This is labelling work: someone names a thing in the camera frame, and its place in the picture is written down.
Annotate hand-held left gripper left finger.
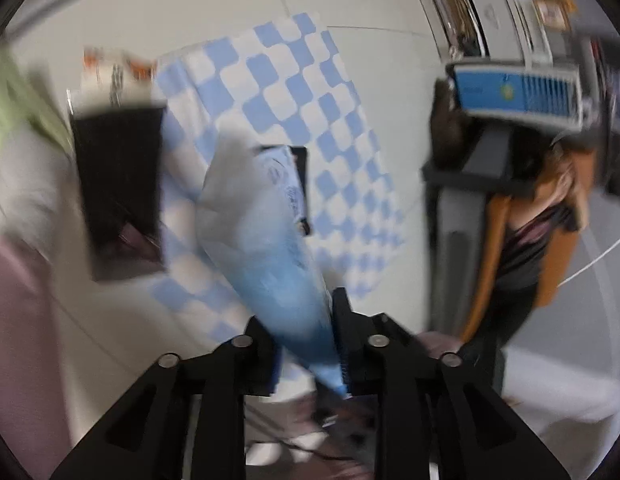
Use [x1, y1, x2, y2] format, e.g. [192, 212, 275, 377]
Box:
[50, 317, 283, 480]

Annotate black snack packet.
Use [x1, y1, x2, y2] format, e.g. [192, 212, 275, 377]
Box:
[260, 145, 312, 236]

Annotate long white printed box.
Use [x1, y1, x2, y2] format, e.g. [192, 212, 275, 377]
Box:
[81, 47, 158, 108]

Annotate grey desk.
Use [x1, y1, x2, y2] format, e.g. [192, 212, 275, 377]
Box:
[421, 125, 536, 341]

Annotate light blue packet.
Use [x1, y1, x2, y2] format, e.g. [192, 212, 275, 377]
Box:
[197, 127, 351, 401]

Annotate white shelf unit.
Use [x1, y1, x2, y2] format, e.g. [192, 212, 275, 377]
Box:
[415, 0, 556, 61]

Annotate person's pink pants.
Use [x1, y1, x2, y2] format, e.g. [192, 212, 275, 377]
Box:
[0, 240, 73, 466]

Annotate blue white air cooler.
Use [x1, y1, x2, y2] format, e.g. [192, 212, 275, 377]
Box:
[447, 60, 598, 133]

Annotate blue white checkered mat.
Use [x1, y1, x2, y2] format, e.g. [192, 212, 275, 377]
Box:
[150, 12, 408, 346]

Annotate light green plastic chair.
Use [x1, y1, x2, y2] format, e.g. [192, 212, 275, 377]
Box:
[0, 50, 71, 153]

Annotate black monitor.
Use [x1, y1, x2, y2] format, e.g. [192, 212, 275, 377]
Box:
[575, 30, 620, 196]

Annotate brown cardboard box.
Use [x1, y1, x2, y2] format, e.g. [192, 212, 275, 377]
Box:
[70, 102, 167, 282]

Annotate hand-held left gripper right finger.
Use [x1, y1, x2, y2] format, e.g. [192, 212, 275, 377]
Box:
[331, 287, 573, 480]

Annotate brown bag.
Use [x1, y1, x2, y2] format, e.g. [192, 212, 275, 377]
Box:
[429, 79, 471, 171]

